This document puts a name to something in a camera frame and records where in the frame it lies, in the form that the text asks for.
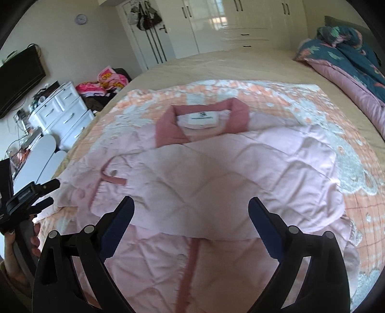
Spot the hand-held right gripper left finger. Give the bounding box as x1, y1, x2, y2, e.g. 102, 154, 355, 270
32, 196, 136, 313

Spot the grey headboard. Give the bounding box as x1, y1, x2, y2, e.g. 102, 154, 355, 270
323, 15, 371, 31

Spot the pink clothes pile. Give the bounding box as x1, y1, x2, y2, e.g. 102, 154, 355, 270
75, 67, 129, 97

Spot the dark chair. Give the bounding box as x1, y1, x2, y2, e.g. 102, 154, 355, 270
81, 68, 133, 113

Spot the orange printed blanket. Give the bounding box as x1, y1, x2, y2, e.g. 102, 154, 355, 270
36, 79, 385, 313

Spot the white dresser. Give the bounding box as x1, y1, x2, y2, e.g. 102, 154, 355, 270
28, 81, 95, 151

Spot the bed with beige sheet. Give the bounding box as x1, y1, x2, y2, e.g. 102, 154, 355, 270
58, 50, 385, 181

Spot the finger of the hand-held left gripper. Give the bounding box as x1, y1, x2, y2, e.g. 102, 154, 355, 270
42, 179, 61, 193
32, 197, 55, 213

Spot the white glossy wardrobe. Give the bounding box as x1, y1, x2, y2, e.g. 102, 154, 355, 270
164, 0, 309, 59

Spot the teal floral duvet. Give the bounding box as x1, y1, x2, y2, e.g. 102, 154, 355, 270
293, 26, 385, 136

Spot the pink quilted robe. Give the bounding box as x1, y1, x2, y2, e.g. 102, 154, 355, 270
56, 98, 360, 313

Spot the person's left hand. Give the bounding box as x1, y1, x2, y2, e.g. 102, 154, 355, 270
0, 224, 41, 301

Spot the hanging dark bag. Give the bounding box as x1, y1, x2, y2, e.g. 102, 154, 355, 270
137, 1, 163, 31

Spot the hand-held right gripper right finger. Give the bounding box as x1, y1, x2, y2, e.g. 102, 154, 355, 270
247, 196, 351, 313

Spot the white door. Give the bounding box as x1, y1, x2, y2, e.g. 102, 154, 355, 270
116, 0, 169, 71

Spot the white oval panel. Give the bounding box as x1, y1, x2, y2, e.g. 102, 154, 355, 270
13, 134, 58, 190
39, 150, 68, 185

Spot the black television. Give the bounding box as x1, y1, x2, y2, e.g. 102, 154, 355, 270
0, 45, 47, 119

